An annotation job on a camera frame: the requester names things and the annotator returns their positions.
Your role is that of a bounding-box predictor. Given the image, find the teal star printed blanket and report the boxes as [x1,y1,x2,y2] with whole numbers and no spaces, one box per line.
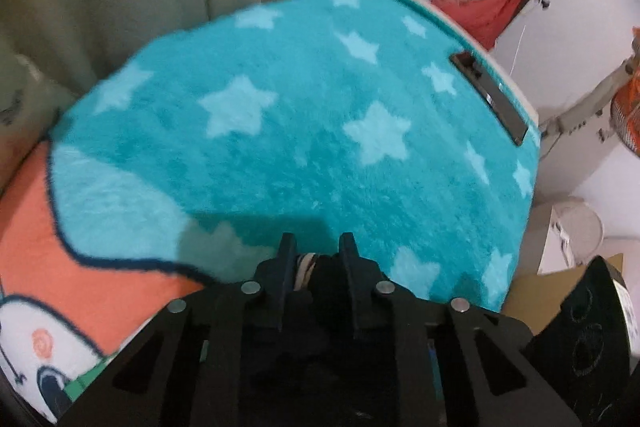
[0,0,543,425]

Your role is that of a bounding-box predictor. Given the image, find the orange standing fan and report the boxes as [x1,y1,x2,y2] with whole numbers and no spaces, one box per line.
[537,26,640,158]

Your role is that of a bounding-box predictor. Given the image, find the pale printed pillow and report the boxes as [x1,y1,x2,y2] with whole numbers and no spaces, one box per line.
[0,52,77,190]

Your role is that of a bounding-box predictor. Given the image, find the brown cardboard box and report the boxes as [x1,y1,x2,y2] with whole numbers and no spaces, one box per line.
[502,252,626,334]

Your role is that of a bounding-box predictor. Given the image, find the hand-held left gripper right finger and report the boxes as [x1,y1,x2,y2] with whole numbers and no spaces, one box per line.
[339,232,583,427]

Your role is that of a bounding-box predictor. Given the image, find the red hanging bag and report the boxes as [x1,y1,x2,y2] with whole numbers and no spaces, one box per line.
[430,0,530,52]

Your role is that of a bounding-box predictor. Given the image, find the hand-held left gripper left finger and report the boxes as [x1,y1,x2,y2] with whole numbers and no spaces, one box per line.
[57,233,301,427]

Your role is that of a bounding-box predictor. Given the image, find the white round container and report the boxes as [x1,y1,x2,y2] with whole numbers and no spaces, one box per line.
[537,199,606,276]

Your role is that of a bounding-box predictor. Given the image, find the black flat bar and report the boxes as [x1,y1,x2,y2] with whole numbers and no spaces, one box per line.
[450,52,530,146]

